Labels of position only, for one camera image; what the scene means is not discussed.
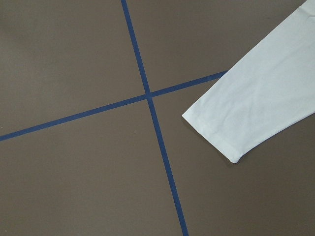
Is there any white long-sleeve printed shirt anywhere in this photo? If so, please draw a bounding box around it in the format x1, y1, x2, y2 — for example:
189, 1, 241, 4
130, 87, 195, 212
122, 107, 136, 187
183, 0, 315, 163

